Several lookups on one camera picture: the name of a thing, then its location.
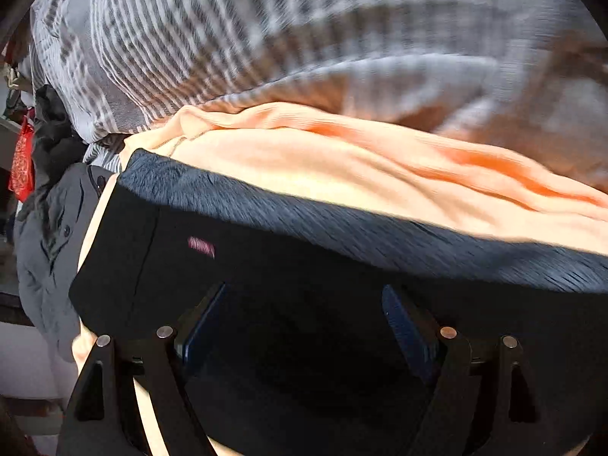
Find orange blanket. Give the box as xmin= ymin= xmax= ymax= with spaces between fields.
xmin=71 ymin=103 xmax=608 ymax=456

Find grey striped duvet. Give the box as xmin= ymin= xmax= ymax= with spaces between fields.
xmin=28 ymin=0 xmax=608 ymax=191

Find black pants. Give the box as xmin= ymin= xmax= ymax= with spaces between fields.
xmin=69 ymin=148 xmax=608 ymax=456

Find red patterned bag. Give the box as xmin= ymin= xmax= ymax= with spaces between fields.
xmin=8 ymin=113 xmax=37 ymax=203

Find grey jacket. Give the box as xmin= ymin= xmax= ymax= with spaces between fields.
xmin=13 ymin=164 xmax=115 ymax=364

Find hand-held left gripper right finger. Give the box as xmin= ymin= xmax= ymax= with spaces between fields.
xmin=382 ymin=285 xmax=562 ymax=456

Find dark cloth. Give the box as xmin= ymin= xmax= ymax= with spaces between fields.
xmin=32 ymin=84 xmax=89 ymax=191

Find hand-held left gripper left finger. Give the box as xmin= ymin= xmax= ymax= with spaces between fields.
xmin=56 ymin=282 xmax=228 ymax=456

